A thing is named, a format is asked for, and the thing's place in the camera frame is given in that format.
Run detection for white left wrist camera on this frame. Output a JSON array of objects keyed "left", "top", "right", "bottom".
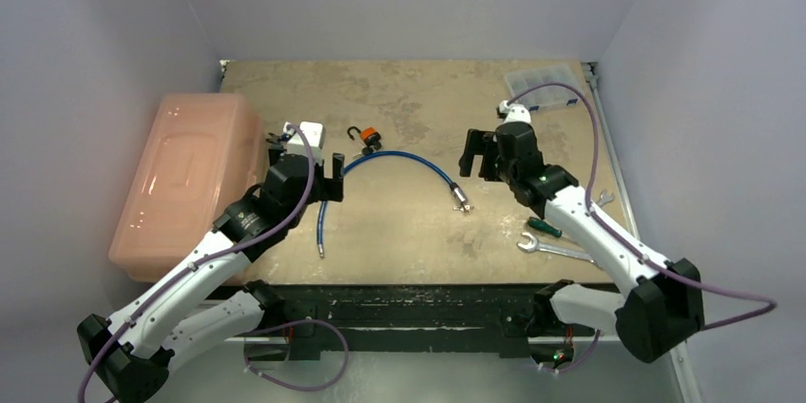
[{"left": 283, "top": 122, "right": 326, "bottom": 162}]

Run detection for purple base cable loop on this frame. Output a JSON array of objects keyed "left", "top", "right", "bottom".
[{"left": 242, "top": 317, "right": 351, "bottom": 393}]

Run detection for orange black padlock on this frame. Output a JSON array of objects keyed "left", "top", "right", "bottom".
[{"left": 347, "top": 126, "right": 383, "bottom": 156}]

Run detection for clear compartment organizer box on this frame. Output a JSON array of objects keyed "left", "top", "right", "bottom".
[{"left": 504, "top": 64, "right": 583, "bottom": 112}]

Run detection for small silver key bunch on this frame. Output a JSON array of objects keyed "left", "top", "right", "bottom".
[{"left": 453, "top": 204, "right": 473, "bottom": 214}]

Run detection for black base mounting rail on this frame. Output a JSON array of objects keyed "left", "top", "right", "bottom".
[{"left": 220, "top": 283, "right": 605, "bottom": 360}]

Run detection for blue handled pliers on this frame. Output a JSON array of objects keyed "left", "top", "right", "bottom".
[{"left": 265, "top": 133, "right": 291, "bottom": 148}]

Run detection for pink plastic storage box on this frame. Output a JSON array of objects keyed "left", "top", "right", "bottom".
[{"left": 108, "top": 93, "right": 267, "bottom": 282}]

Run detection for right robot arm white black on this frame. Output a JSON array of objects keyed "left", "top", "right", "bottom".
[{"left": 458, "top": 123, "right": 705, "bottom": 363}]

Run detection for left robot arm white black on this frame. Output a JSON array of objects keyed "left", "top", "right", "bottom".
[{"left": 75, "top": 151, "right": 345, "bottom": 402}]

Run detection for small silver open wrench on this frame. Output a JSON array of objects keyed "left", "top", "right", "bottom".
[{"left": 596, "top": 189, "right": 615, "bottom": 207}]

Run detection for large silver open wrench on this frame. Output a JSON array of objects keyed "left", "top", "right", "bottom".
[{"left": 516, "top": 232, "right": 596, "bottom": 264}]

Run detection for green orange screwdriver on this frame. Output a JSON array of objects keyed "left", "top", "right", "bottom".
[{"left": 527, "top": 217, "right": 563, "bottom": 239}]

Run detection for blue cable lock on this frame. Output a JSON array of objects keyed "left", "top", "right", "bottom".
[{"left": 317, "top": 149, "right": 472, "bottom": 260}]

